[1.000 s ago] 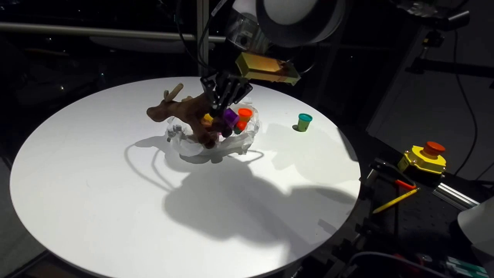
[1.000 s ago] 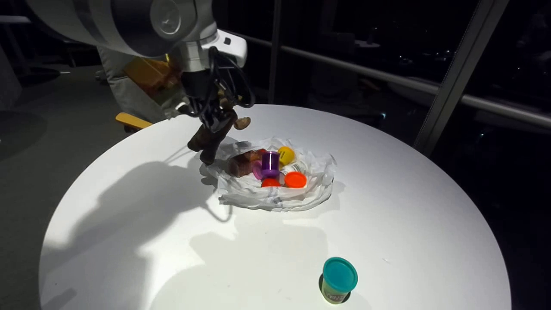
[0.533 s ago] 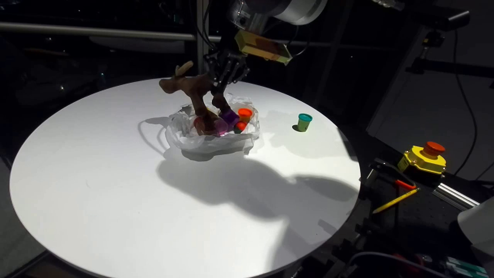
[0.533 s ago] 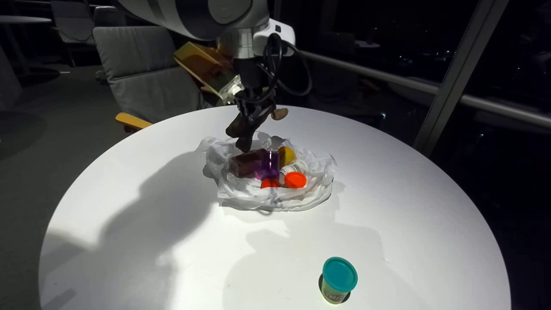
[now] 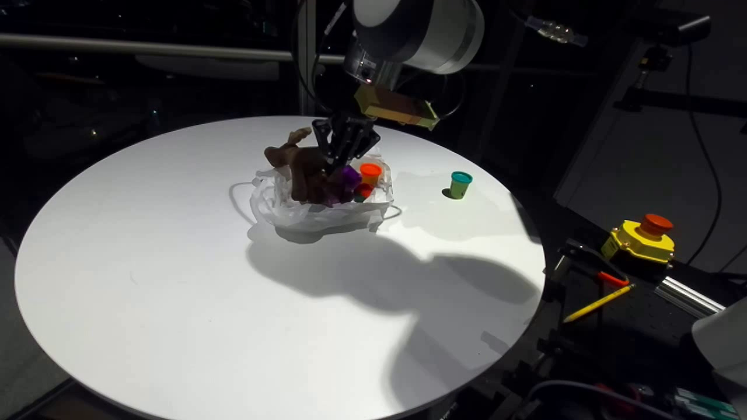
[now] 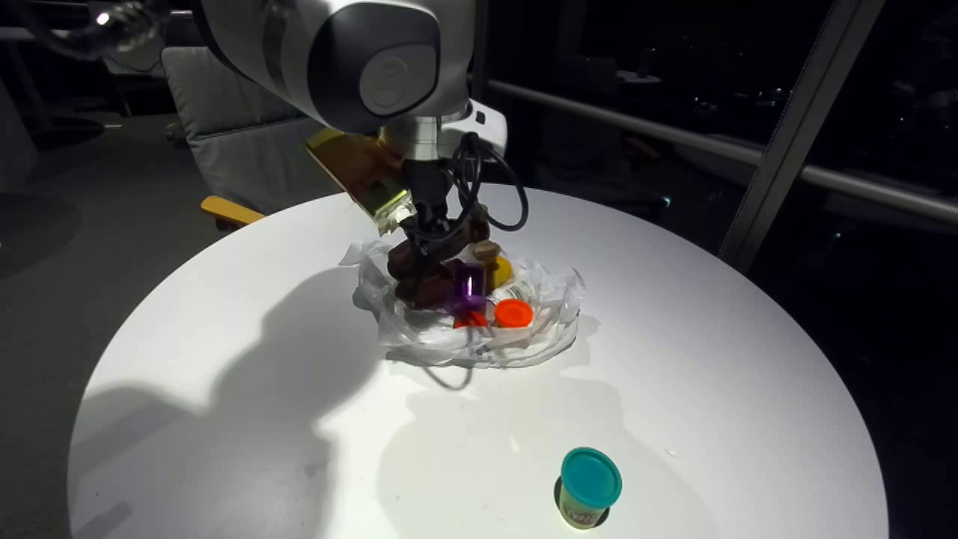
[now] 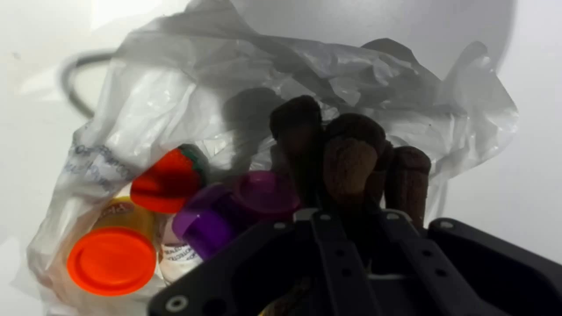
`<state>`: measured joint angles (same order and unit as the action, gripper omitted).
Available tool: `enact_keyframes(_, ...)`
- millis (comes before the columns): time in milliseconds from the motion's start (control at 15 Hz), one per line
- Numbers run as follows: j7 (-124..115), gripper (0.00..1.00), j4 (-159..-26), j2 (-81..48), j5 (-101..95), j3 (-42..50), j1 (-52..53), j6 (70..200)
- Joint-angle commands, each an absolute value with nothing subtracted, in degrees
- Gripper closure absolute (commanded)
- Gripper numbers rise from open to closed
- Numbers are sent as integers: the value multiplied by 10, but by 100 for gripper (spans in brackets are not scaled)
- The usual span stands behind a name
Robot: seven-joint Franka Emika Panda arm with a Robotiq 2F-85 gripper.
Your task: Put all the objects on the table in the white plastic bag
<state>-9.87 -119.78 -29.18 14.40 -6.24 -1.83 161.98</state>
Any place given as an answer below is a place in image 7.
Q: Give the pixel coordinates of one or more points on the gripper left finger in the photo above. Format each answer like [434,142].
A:
[246,263]

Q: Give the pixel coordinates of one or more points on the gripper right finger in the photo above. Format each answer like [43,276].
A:
[491,272]

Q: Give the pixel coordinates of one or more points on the brown plush toy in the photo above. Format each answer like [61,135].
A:
[351,166]

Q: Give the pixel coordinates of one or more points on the white plastic bag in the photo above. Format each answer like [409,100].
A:
[145,109]

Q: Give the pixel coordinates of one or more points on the purple plastic tub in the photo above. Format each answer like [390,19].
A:
[210,224]

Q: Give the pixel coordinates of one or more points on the small white bottle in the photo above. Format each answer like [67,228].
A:
[175,259]

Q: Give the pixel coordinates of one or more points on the red toy strawberry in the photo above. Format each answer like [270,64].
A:
[169,182]

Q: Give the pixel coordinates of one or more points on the yellow tub with orange lid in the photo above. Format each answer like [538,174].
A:
[112,261]

